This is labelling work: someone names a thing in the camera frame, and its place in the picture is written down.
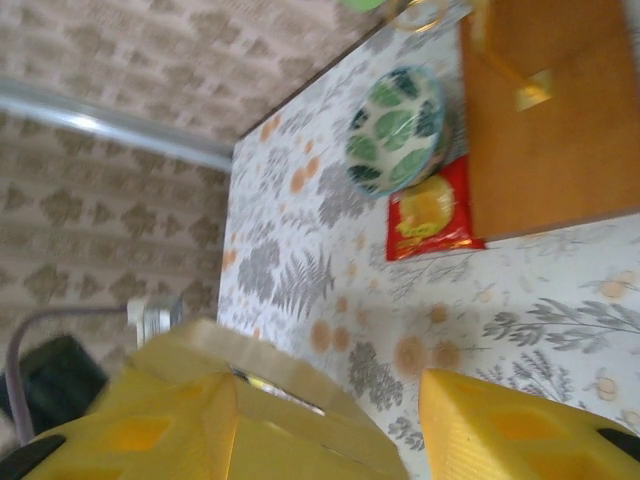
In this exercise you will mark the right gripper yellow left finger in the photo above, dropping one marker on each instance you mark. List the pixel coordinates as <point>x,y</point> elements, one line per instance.
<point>200,440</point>

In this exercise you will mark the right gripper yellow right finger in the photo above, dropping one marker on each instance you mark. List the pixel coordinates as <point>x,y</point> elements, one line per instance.
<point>475,435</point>

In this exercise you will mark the yellow paper box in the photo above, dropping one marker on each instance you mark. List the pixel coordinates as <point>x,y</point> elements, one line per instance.
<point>310,445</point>

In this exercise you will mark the red snack packet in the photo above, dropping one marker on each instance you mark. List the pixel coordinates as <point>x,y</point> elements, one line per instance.
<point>430,215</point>

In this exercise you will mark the brown wooden board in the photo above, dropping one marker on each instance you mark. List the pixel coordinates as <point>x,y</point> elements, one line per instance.
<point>575,150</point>

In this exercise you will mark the green leaf pattern bowl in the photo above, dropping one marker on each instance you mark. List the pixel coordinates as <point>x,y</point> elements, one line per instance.
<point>395,130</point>

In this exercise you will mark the green plastic goblet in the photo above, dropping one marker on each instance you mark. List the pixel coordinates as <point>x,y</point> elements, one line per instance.
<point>362,4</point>

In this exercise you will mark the aluminium frame post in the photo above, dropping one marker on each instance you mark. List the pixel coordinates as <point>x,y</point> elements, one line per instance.
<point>100,122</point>

